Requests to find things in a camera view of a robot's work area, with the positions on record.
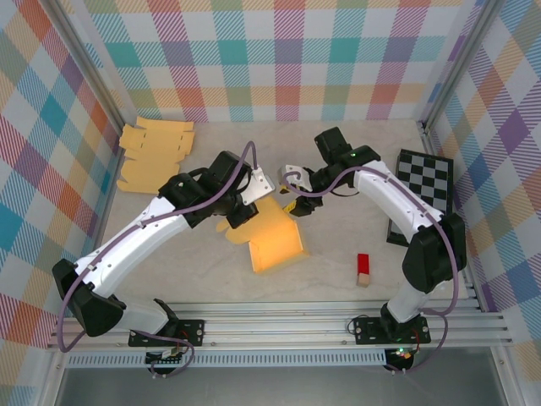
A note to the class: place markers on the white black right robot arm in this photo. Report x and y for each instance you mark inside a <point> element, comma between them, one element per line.
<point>389,190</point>

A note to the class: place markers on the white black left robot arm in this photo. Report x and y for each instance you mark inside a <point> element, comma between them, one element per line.
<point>139,241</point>

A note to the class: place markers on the black grey chessboard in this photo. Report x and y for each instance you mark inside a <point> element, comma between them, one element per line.
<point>427,177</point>

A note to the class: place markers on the red wooden block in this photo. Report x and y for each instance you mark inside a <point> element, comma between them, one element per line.
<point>364,264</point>

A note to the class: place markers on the small natural wooden cube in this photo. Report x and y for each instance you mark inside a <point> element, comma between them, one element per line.
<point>363,281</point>

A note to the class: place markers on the small circuit board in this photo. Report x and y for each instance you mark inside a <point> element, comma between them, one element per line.
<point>167,357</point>
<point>403,354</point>

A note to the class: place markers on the aluminium mounting rail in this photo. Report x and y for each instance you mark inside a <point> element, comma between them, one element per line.
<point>274,325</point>

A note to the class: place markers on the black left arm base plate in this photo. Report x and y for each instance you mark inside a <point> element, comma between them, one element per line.
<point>190,332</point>

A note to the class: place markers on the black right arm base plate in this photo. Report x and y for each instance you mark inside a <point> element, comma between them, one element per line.
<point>367,330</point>

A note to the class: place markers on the aluminium frame post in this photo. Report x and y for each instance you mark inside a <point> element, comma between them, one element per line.
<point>458,63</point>
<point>93,69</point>

